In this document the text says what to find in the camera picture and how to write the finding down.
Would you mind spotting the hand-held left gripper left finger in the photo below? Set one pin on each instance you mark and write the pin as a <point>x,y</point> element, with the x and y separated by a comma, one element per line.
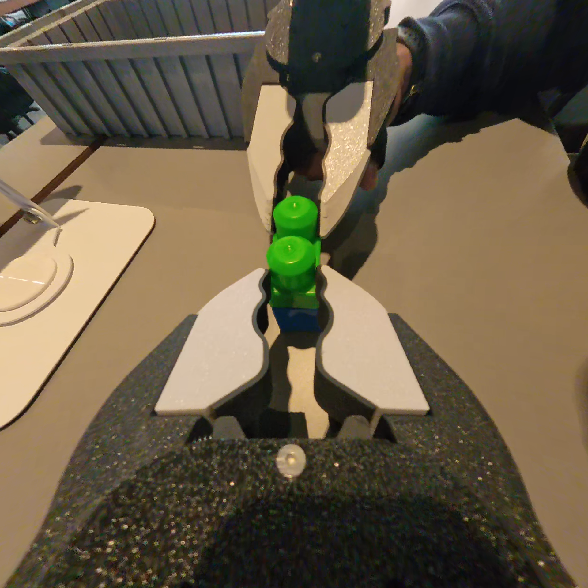
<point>220,349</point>

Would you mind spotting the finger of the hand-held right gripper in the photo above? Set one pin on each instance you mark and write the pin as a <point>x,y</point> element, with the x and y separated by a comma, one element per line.
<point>266,138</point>
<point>349,147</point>

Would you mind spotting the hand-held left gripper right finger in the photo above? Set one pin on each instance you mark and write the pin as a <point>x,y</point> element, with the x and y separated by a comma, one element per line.
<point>367,353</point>

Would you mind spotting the blue single-stud block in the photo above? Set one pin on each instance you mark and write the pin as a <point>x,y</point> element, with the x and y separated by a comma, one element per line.
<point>296,319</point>

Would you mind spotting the green two-stud block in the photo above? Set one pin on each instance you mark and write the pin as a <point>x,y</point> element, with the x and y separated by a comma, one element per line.
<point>294,257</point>

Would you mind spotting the person's right hand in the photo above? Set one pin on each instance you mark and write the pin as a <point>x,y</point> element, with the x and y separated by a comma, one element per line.
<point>404,69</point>

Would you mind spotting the grey ribbed plastic bin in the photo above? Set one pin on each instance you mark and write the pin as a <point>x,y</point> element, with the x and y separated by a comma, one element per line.
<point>138,92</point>

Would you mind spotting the black office chair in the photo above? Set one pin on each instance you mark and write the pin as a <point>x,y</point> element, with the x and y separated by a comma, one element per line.
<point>16,101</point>

